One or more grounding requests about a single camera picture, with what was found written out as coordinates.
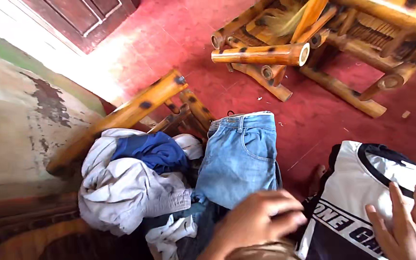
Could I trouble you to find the white and black printed shirt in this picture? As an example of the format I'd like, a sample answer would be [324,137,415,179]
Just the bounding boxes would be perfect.
[296,140,416,260]

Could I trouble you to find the person's legs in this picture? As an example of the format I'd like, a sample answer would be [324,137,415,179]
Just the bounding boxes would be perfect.
[308,164,327,198]

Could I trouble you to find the bamboo chair with glossy armrest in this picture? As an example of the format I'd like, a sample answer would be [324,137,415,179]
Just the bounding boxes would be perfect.
[211,0,329,102]

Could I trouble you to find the folded light blue jeans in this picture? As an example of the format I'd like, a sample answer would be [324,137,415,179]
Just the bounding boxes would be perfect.
[195,111,278,210]

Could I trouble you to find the bamboo furniture with slatted shelf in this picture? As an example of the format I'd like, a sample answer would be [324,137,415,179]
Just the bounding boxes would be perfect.
[298,0,416,118]

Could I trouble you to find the person's right hand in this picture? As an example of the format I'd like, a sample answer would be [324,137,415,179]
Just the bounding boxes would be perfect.
[365,182,416,260]

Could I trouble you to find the pile of crumpled clothes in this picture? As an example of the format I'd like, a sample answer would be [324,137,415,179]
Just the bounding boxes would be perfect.
[78,128,227,260]

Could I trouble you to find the person's left hand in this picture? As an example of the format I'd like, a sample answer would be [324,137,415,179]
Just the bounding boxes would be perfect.
[213,189,308,253]

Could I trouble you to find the bamboo bench with thick armrest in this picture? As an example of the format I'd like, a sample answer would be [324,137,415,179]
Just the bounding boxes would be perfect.
[0,69,216,260]

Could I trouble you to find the brown panelled door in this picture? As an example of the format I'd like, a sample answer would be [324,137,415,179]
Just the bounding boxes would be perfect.
[20,0,141,55]

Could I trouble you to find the person's left forearm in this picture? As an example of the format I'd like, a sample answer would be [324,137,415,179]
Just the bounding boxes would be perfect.
[197,235,234,260]

